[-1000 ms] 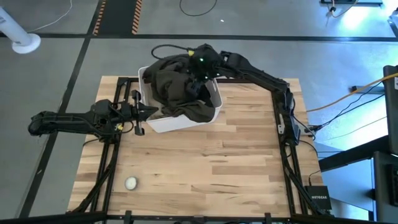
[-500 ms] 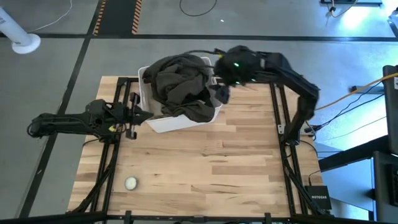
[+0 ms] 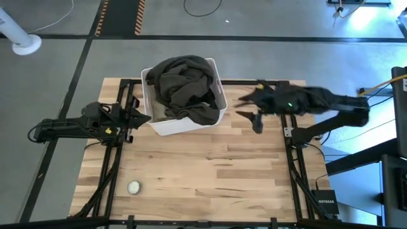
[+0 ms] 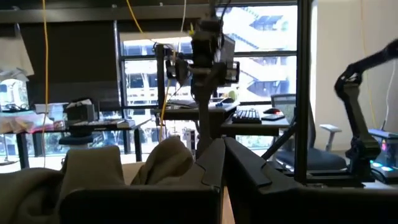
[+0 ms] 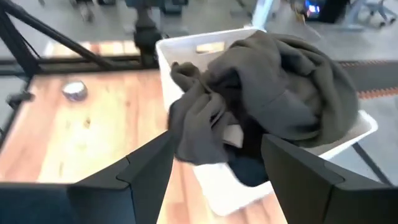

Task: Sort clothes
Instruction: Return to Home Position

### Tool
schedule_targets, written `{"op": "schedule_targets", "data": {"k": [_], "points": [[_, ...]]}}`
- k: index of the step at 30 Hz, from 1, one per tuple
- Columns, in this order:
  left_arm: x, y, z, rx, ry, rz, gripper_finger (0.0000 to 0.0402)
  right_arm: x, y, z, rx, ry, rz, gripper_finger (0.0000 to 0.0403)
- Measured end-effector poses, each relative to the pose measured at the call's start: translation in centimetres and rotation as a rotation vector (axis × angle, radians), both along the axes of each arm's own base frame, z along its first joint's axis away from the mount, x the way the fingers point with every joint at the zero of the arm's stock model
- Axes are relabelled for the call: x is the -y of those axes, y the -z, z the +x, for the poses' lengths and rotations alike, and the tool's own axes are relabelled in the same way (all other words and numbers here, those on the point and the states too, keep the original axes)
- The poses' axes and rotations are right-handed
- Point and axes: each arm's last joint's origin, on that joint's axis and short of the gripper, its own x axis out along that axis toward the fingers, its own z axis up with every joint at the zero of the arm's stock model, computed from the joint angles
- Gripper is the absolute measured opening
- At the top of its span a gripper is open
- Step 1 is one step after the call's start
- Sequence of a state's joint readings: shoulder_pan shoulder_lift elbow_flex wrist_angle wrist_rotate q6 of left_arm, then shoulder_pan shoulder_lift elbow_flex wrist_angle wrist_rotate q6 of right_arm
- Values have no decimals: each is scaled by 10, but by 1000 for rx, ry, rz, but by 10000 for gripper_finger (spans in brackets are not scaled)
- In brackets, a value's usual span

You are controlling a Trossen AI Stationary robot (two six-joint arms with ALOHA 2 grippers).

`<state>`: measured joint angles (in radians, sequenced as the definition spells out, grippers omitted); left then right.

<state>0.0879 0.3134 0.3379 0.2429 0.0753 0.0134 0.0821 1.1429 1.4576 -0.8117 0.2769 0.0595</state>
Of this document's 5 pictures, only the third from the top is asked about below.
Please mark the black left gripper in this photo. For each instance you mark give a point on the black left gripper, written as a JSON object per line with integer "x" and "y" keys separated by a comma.
{"x": 127, "y": 122}

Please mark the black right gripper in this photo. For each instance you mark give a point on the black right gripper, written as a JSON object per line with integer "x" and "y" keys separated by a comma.
{"x": 270, "y": 100}

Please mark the white plastic bin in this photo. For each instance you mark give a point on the white plastic bin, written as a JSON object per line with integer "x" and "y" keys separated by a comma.
{"x": 222, "y": 95}

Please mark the olive green garment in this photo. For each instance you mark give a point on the olive green garment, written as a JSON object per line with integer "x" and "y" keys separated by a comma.
{"x": 184, "y": 86}

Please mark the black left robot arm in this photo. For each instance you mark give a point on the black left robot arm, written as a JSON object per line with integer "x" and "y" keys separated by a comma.
{"x": 70, "y": 127}

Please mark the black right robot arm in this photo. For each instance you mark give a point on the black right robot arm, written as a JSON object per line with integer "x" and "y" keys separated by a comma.
{"x": 318, "y": 98}

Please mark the small round white disc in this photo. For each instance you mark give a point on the small round white disc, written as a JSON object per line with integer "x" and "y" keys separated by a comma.
{"x": 134, "y": 187}

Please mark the black slanted desk beam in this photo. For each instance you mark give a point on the black slanted desk beam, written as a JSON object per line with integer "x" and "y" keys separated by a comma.
{"x": 362, "y": 157}

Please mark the black equipment cabinet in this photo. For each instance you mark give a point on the black equipment cabinet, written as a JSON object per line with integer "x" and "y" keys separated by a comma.
{"x": 400, "y": 111}

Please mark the black equipment rack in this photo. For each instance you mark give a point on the black equipment rack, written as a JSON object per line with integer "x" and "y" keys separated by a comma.
{"x": 394, "y": 191}

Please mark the black metal table frame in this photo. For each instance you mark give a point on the black metal table frame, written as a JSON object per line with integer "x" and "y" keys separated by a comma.
{"x": 109, "y": 178}

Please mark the black Netgear network switch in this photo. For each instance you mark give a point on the black Netgear network switch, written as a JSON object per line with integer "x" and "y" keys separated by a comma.
{"x": 326, "y": 202}

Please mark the white post with round base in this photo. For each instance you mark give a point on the white post with round base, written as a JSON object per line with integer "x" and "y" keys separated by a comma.
{"x": 23, "y": 43}

